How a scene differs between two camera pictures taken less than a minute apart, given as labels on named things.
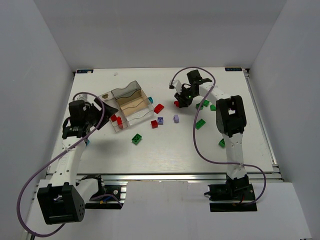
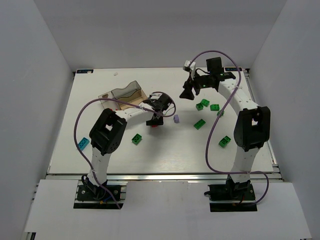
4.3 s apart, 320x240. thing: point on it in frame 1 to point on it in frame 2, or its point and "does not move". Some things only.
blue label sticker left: x=84 y=71 does not move
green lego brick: x=200 y=124 does not move
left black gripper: x=98 y=110 to x=155 y=119
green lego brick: x=136 y=139 does not move
